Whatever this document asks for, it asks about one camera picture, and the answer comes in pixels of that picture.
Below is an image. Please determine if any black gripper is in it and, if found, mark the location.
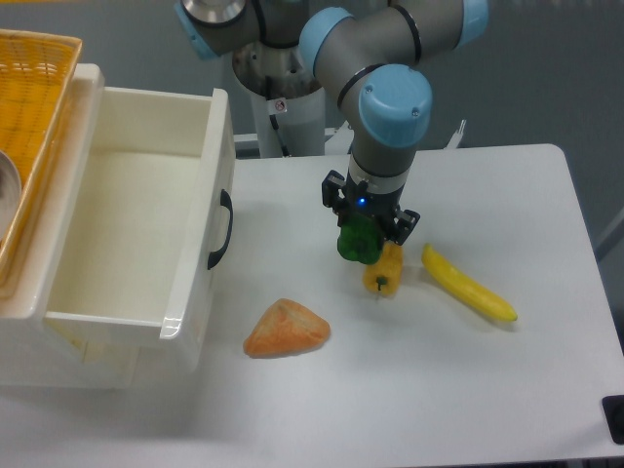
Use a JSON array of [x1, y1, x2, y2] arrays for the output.
[[321, 167, 420, 246]]

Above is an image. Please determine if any green bell pepper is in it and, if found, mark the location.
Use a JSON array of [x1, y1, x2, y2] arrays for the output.
[[337, 213, 383, 265]]

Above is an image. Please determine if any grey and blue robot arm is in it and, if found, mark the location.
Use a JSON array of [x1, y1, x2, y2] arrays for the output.
[[175, 1, 488, 260]]

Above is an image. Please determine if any yellow bell pepper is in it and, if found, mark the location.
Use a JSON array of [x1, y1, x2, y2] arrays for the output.
[[363, 242, 404, 297]]

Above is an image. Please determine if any open upper white drawer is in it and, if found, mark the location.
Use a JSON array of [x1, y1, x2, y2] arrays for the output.
[[45, 88, 235, 371]]

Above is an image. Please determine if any white drawer cabinet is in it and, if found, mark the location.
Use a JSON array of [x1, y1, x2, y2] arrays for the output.
[[1, 64, 137, 388]]

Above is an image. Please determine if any yellow banana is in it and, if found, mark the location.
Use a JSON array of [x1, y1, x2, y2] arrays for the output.
[[421, 244, 518, 323]]

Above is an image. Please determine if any orange triangular bread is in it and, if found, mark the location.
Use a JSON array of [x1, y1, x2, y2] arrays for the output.
[[243, 298, 331, 358]]

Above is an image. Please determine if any silver metal bowl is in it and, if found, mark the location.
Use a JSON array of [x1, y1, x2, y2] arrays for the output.
[[0, 152, 22, 241]]

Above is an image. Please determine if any yellow woven basket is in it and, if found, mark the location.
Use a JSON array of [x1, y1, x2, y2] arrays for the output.
[[1, 29, 83, 284]]

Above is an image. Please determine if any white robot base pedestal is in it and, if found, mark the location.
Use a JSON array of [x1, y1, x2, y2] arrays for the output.
[[232, 41, 326, 158]]

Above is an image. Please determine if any black drawer handle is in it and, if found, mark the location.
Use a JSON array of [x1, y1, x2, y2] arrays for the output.
[[207, 189, 234, 270]]

